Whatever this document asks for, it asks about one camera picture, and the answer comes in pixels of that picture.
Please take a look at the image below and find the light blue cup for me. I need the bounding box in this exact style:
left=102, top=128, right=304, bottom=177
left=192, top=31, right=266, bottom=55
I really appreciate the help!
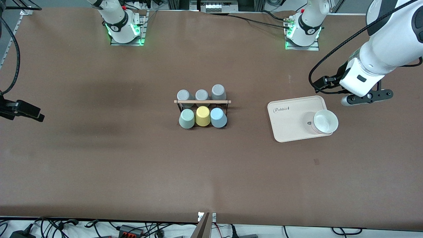
left=210, top=108, right=228, bottom=128

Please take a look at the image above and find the mint green cup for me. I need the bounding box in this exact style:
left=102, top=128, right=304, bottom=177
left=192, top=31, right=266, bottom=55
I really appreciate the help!
left=179, top=109, right=195, bottom=129

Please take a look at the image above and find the white bowl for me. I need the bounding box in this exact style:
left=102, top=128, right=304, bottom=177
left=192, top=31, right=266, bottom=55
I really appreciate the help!
left=311, top=109, right=339, bottom=134

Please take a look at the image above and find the cream tray with Rabbit print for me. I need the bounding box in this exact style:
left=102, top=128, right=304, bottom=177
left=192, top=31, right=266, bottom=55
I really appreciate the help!
left=267, top=96, right=334, bottom=143

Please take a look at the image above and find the grey cup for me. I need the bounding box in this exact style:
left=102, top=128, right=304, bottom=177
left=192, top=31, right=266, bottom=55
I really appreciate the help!
left=211, top=84, right=227, bottom=101
left=195, top=89, right=210, bottom=107
left=177, top=89, right=194, bottom=109

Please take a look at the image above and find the black power adapter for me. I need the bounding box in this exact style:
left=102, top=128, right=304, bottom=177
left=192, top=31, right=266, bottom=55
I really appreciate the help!
left=10, top=229, right=37, bottom=238

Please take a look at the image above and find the yellow cup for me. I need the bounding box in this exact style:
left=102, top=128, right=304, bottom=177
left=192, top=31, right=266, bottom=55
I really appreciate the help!
left=195, top=106, right=212, bottom=127

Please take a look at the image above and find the white power strip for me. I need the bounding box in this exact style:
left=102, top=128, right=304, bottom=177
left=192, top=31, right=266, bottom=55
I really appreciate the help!
left=200, top=0, right=239, bottom=13

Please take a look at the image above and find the orange black connector block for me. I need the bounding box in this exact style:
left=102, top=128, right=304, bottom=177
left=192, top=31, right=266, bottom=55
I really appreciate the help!
left=118, top=225, right=145, bottom=238

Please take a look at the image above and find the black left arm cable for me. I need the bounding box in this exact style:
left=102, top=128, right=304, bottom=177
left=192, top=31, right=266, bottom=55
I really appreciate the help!
left=308, top=0, right=423, bottom=95

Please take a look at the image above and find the aluminium frame rail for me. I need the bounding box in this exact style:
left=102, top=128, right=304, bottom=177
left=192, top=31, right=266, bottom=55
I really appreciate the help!
left=0, top=9, right=34, bottom=70

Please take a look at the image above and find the black cable across table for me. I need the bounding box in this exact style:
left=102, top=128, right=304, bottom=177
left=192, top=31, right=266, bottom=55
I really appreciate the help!
left=228, top=12, right=293, bottom=29

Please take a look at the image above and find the black wire cup rack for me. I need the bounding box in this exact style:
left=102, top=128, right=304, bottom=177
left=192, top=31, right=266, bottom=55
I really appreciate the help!
left=174, top=99, right=232, bottom=129

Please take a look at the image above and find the wooden camera stand beam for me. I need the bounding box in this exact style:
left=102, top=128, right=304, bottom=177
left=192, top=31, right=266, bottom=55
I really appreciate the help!
left=190, top=212, right=212, bottom=238

